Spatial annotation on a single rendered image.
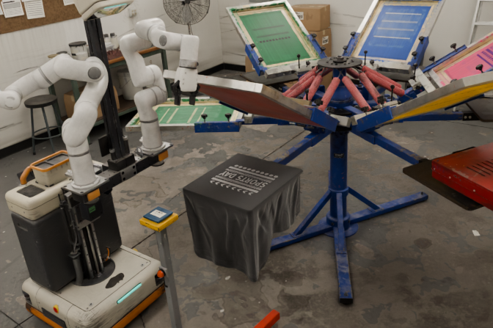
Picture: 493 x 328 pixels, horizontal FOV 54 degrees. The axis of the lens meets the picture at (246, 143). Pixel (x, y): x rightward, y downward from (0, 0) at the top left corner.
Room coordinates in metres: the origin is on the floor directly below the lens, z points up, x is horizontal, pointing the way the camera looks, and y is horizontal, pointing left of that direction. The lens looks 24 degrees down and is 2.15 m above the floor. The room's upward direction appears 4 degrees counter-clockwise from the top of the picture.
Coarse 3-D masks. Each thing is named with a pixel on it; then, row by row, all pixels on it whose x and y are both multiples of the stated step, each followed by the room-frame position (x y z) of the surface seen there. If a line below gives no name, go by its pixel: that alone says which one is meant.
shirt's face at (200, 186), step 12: (240, 156) 2.52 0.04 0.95; (216, 168) 2.39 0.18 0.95; (252, 168) 2.36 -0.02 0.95; (264, 168) 2.35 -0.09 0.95; (276, 168) 2.34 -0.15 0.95; (288, 168) 2.33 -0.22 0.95; (204, 180) 2.27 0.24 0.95; (276, 180) 2.21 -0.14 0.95; (288, 180) 2.20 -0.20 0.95; (204, 192) 2.13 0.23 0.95; (216, 192) 2.12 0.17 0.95; (228, 192) 2.11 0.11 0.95; (240, 192) 2.10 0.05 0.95; (264, 192) 2.09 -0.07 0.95; (240, 204) 1.99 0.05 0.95; (252, 204) 1.98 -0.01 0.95
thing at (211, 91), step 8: (200, 88) 2.29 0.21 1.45; (208, 88) 2.22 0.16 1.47; (216, 88) 2.14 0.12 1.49; (216, 96) 2.43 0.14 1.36; (224, 96) 2.34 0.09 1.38; (232, 96) 2.26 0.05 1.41; (232, 104) 2.59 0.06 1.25; (240, 104) 2.48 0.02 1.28; (248, 104) 2.39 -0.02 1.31; (256, 112) 2.64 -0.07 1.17; (264, 112) 2.54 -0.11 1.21
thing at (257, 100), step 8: (240, 96) 2.18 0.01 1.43; (248, 96) 2.11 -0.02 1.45; (256, 96) 2.04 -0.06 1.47; (256, 104) 2.30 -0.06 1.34; (264, 104) 2.22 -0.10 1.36; (272, 104) 2.15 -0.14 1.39; (272, 112) 2.44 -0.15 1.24; (280, 112) 2.35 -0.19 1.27; (288, 112) 2.26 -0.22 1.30; (296, 120) 2.49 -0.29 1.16; (304, 120) 2.39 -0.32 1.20
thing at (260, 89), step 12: (168, 72) 2.27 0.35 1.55; (204, 84) 2.14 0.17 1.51; (216, 84) 2.06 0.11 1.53; (228, 84) 2.03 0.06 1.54; (240, 84) 1.99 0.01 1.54; (252, 84) 1.96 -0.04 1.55; (264, 96) 1.98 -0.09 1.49; (276, 96) 2.00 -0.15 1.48; (288, 108) 2.12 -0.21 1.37; (300, 108) 2.16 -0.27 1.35; (288, 120) 2.59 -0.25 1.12
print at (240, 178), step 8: (232, 168) 2.38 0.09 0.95; (240, 168) 2.37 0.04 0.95; (248, 168) 2.36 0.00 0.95; (216, 176) 2.30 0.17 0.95; (224, 176) 2.29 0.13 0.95; (232, 176) 2.28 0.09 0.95; (240, 176) 2.28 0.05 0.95; (248, 176) 2.27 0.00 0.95; (256, 176) 2.26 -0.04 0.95; (264, 176) 2.26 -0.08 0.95; (272, 176) 2.25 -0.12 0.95; (216, 184) 2.21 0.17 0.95; (224, 184) 2.20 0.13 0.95; (232, 184) 2.19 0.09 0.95; (240, 184) 2.19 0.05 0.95; (248, 184) 2.18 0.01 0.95; (256, 184) 2.17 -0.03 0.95; (264, 184) 2.17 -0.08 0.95; (248, 192) 2.10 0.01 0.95; (256, 192) 2.09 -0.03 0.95
